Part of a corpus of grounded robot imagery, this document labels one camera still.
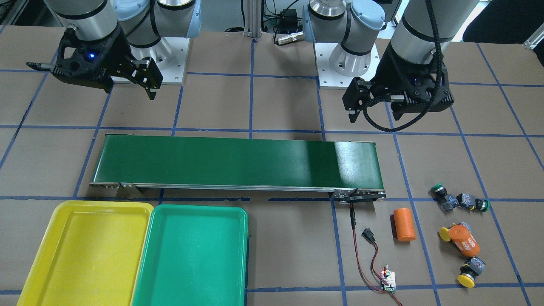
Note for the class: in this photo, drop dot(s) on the button gripper black finger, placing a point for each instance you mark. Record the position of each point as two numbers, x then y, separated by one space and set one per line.
357 98

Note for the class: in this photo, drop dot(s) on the tray gripper black finger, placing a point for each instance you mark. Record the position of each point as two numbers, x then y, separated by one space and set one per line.
145 73

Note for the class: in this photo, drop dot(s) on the black gripper body by buttons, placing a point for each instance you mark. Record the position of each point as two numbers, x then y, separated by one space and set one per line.
387 71

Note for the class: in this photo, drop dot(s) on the black gripper body over trays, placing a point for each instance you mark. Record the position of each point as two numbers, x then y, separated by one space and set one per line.
114 54

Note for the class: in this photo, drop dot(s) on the green push button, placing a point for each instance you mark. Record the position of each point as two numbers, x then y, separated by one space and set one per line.
446 200
470 202

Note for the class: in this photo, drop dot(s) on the plain orange cylinder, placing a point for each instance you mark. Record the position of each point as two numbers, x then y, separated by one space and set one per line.
404 225

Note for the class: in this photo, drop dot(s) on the yellow push button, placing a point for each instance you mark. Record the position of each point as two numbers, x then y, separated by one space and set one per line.
443 232
472 268

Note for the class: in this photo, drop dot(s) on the orange cylinder marked 4680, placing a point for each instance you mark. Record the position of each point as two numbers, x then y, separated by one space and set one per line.
462 237

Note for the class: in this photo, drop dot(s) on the robot arm by buttons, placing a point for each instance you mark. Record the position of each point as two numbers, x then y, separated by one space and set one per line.
425 30

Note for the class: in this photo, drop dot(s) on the robot arm over trays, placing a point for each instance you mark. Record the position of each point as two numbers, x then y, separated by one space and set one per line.
144 22

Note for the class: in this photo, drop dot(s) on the green conveyor belt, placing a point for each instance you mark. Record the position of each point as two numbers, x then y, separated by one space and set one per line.
348 171

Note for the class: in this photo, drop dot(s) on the silver cylindrical connector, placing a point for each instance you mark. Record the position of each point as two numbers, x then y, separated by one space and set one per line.
290 38

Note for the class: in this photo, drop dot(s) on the black power adapter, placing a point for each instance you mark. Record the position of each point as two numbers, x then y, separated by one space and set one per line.
288 19

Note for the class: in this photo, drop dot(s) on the small controller circuit board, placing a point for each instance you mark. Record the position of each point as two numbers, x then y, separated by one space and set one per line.
388 279

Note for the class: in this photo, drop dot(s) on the yellow plastic tray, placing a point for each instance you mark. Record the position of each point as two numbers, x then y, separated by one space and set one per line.
89 255

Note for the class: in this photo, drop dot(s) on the green plastic tray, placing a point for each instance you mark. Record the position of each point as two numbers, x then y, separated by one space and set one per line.
194 256

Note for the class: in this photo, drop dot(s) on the aluminium frame post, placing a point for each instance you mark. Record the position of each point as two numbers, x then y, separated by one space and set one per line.
252 17

